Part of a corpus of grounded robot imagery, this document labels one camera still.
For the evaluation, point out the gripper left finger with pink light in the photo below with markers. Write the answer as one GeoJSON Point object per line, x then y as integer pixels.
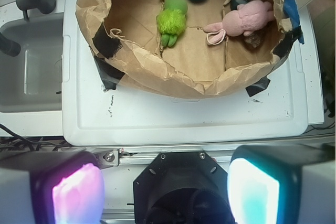
{"type": "Point", "coordinates": [51, 187]}

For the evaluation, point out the gripper right finger with cyan light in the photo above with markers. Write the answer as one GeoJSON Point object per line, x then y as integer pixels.
{"type": "Point", "coordinates": [282, 184]}

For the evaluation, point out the grey sink basin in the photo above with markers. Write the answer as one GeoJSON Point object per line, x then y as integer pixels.
{"type": "Point", "coordinates": [31, 81]}

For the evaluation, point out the brown rock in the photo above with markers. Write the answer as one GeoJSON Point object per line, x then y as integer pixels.
{"type": "Point", "coordinates": [255, 39]}

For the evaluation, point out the pink plush bunny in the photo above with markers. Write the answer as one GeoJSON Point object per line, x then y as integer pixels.
{"type": "Point", "coordinates": [245, 20]}

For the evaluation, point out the blue tape piece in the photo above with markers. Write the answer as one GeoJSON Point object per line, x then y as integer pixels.
{"type": "Point", "coordinates": [290, 9]}

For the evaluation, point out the brown paper bag bin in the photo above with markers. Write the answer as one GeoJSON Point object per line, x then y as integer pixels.
{"type": "Point", "coordinates": [124, 37]}

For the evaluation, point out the dark grey stone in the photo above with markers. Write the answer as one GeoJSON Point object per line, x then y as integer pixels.
{"type": "Point", "coordinates": [235, 3]}

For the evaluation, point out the green fuzzy plush toy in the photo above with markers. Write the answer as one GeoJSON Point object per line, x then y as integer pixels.
{"type": "Point", "coordinates": [171, 21]}

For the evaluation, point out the aluminium extrusion rail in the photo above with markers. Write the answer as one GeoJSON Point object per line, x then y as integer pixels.
{"type": "Point", "coordinates": [112, 157]}

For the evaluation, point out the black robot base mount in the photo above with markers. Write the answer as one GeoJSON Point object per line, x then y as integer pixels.
{"type": "Point", "coordinates": [182, 187]}

